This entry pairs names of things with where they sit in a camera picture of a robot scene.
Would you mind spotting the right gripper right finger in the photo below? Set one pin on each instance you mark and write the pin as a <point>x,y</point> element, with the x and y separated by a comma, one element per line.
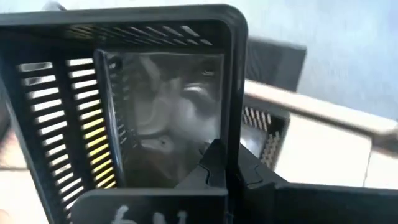
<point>311,205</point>

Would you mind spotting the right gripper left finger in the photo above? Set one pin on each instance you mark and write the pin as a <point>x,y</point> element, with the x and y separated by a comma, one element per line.
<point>155,208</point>

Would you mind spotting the black plastic basket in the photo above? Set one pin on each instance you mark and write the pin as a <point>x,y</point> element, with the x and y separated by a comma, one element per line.
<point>174,109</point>
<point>283,123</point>

